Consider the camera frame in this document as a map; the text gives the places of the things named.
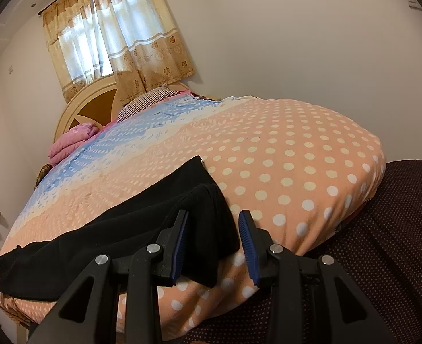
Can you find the black pants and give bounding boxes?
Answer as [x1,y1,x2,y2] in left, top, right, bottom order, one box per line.
[0,156,240,301]

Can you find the brown patterned bag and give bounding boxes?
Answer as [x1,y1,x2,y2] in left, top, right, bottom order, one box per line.
[34,164,53,189]

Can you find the polka dot bed cover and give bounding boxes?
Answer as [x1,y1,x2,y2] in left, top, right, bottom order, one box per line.
[0,91,388,341]

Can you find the folded pink blanket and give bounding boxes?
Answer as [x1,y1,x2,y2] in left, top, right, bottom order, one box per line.
[48,123,100,165]

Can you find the cream wooden headboard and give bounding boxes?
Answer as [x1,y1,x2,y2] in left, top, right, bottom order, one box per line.
[53,74,192,142]

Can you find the striped pillow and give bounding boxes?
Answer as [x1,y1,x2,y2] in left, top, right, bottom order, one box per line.
[117,86,179,123]

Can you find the beige curtain behind headboard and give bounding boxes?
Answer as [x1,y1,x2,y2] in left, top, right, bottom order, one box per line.
[41,0,195,104]

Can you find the white wall switch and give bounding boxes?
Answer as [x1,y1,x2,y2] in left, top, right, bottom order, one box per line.
[408,0,422,12]

